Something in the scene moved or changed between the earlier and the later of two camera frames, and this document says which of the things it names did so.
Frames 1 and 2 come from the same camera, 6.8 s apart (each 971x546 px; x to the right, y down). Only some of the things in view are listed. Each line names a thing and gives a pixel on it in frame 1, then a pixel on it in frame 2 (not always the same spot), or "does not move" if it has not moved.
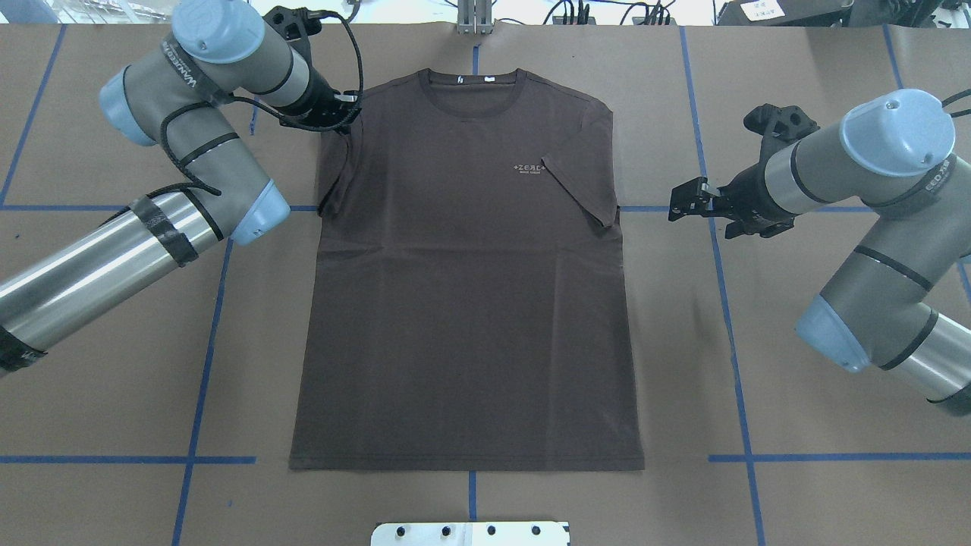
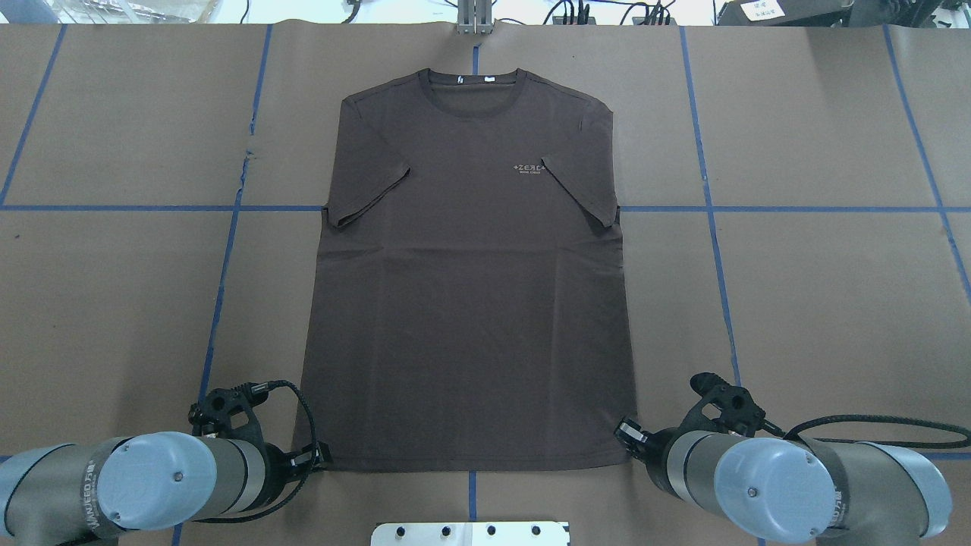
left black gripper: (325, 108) to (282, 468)
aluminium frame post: (475, 17) does not move
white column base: (471, 534) does not move
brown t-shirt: (464, 312) does not move
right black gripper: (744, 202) to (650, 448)
